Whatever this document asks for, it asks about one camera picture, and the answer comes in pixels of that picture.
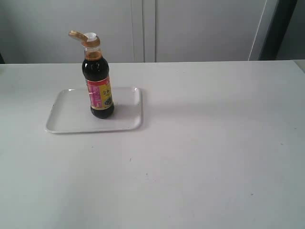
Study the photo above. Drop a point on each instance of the dark soy sauce bottle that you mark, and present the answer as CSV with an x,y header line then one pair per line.
x,y
95,69

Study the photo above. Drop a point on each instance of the white rectangular plastic tray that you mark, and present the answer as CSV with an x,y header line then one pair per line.
x,y
71,114

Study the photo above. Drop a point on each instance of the white cabinet with doors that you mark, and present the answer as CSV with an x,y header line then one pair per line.
x,y
36,31

